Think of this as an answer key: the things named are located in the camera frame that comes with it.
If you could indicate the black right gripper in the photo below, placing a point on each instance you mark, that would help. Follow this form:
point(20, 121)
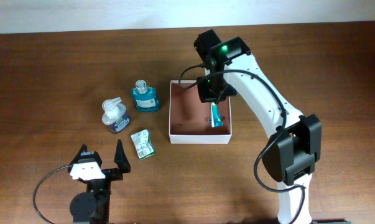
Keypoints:
point(205, 92)

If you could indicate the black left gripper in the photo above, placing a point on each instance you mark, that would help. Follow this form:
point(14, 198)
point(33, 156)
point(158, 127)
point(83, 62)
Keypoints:
point(122, 162)

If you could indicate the clear pump soap bottle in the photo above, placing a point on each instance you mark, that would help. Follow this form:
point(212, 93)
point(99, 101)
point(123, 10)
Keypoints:
point(115, 116)

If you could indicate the green white packet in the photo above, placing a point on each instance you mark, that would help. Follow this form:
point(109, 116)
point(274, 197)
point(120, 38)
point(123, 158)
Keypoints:
point(143, 144)

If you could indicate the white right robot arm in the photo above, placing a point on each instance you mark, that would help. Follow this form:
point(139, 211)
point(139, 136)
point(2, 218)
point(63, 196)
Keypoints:
point(294, 140)

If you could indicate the white cardboard box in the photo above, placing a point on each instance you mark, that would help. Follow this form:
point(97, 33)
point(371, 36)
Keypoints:
point(190, 119)

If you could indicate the teal mouthwash bottle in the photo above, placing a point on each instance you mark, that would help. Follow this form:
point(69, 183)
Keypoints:
point(145, 97)

